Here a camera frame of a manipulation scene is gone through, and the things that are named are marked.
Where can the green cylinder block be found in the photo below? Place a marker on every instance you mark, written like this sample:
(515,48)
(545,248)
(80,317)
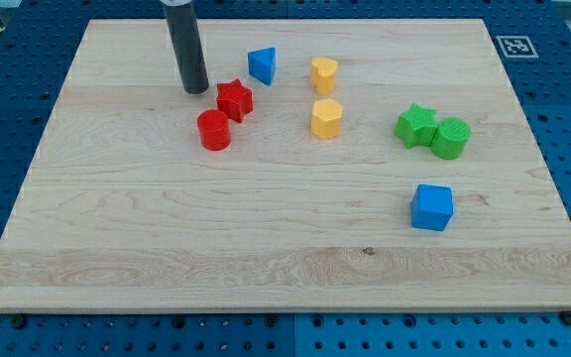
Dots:
(450,139)

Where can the blue triangle block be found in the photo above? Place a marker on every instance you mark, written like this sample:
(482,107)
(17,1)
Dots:
(262,65)

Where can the red cylinder block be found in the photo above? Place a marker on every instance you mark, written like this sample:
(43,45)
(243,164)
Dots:
(214,131)

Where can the green star block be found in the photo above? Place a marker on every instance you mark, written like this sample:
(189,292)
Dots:
(416,126)

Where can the red star block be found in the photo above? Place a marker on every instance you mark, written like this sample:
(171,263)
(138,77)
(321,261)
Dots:
(235,99)

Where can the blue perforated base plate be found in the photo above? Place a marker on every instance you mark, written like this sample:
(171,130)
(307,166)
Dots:
(36,50)

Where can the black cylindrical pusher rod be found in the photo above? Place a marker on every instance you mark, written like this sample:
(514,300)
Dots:
(186,43)

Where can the blue cube block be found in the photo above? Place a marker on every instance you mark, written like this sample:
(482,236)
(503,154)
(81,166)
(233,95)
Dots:
(432,207)

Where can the white fiducial marker tag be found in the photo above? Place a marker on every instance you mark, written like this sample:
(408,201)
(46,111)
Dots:
(517,47)

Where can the yellow hexagon block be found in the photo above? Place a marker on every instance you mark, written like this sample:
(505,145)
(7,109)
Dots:
(326,119)

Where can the light wooden board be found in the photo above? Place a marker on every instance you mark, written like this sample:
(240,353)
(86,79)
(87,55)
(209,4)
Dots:
(123,211)

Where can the yellow heart block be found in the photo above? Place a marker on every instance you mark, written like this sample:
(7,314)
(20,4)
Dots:
(323,72)

